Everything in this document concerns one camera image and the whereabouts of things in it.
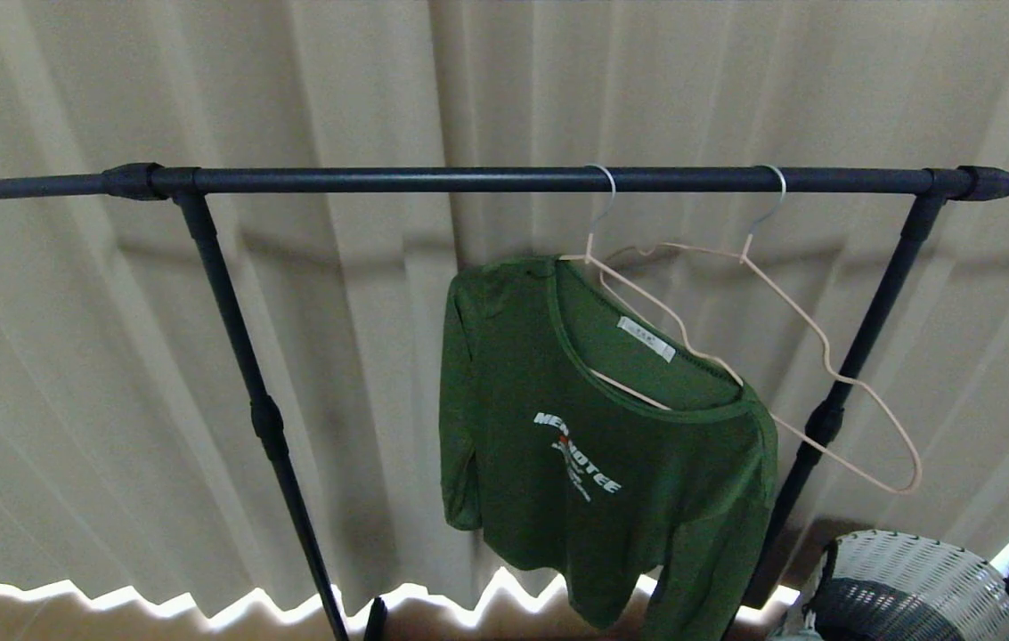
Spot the pink clothes hanger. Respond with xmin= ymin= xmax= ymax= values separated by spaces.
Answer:
xmin=604 ymin=165 xmax=925 ymax=497
xmin=557 ymin=165 xmax=747 ymax=412

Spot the beige curtain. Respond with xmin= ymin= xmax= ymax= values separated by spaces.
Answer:
xmin=0 ymin=0 xmax=1009 ymax=620

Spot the white laundry basket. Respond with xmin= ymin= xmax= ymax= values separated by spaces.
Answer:
xmin=771 ymin=530 xmax=1009 ymax=641

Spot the black clothes rack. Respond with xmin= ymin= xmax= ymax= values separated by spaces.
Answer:
xmin=0 ymin=163 xmax=1009 ymax=641

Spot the green long-sleeved shirt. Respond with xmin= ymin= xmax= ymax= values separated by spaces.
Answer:
xmin=439 ymin=256 xmax=779 ymax=641

